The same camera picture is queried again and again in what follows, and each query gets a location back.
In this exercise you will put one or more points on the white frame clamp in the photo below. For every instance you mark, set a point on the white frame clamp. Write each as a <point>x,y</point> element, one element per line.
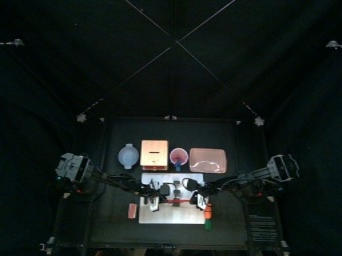
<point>16,42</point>
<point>170,117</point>
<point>81,117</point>
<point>260,121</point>
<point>333,44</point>

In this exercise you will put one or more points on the light blue bowl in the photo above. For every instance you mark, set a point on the light blue bowl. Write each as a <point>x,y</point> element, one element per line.
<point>129,156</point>

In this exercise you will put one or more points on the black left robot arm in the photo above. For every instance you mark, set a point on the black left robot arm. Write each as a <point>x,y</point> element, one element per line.
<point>109,180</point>

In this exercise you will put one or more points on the pink square plate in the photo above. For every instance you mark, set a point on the pink square plate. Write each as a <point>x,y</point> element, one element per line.
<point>207,160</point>

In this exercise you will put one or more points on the wooden toy box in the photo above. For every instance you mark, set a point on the wooden toy box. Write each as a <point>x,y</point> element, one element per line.
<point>154,154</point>

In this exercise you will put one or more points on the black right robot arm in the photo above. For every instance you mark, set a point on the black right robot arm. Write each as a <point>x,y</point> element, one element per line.
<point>249,177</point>

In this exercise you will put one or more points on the red toy knife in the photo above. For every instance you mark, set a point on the red toy knife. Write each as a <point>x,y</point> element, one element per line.
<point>185,201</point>

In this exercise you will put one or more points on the orange toy carrot green top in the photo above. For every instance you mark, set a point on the orange toy carrot green top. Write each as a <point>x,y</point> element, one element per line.
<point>207,211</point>

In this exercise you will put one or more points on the dark sushi roll piece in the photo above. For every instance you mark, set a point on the dark sushi roll piece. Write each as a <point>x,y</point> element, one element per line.
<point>177,183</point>
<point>177,192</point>
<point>177,204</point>

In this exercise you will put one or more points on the pink rectangular toy block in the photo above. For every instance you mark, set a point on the pink rectangular toy block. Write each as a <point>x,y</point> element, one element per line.
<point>133,211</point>

